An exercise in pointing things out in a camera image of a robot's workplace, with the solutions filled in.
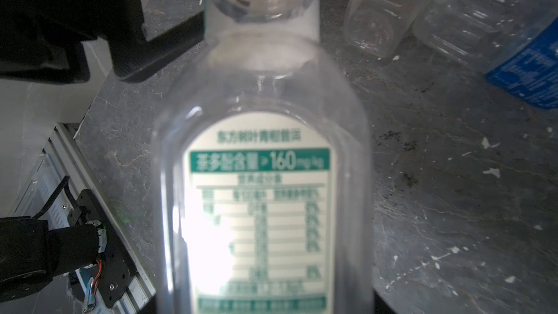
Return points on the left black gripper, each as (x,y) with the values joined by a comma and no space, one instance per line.
(42,40)

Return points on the clear bottle white printed label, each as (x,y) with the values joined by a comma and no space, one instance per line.
(262,160)

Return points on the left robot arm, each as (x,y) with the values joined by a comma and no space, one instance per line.
(32,254)

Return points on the Pocari Sweat clear bottle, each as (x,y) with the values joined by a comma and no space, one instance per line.
(513,43)

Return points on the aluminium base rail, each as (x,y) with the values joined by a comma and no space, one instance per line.
(61,188)

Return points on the clear bottle green ring cap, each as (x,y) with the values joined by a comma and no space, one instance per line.
(378,26)

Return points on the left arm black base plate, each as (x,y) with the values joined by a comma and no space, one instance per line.
(118,269)

